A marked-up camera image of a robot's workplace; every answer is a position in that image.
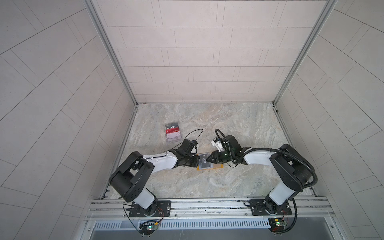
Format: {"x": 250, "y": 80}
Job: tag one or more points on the left green circuit board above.
{"x": 149, "y": 227}

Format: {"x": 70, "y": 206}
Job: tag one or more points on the clear acrylic card stand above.
{"x": 173, "y": 132}

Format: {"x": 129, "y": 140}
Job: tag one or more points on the black VIP card in stand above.
{"x": 172, "y": 126}

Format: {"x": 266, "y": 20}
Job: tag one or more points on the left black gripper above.
{"x": 196, "y": 158}

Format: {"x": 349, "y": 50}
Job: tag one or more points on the white VIP card in stand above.
{"x": 173, "y": 137}

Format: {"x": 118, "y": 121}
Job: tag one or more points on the yellow leather card holder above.
{"x": 216, "y": 166}

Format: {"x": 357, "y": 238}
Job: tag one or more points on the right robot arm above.
{"x": 295, "y": 172}

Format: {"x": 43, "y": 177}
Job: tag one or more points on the right green circuit board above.
{"x": 277, "y": 225}

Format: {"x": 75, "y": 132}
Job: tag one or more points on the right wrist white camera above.
{"x": 218, "y": 144}

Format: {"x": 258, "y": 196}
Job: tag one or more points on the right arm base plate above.
{"x": 268, "y": 208}

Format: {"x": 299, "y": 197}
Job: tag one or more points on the red card in stand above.
{"x": 172, "y": 130}

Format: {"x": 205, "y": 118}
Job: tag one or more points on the green circuit board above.
{"x": 149, "y": 227}
{"x": 277, "y": 225}

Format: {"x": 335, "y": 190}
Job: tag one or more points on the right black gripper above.
{"x": 215, "y": 156}

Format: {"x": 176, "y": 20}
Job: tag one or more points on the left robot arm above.
{"x": 131, "y": 177}

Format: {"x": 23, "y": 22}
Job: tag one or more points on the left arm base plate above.
{"x": 156, "y": 209}

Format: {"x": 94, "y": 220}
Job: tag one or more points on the white ventilation grille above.
{"x": 188, "y": 224}

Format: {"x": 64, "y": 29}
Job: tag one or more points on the aluminium mounting rail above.
{"x": 209, "y": 208}

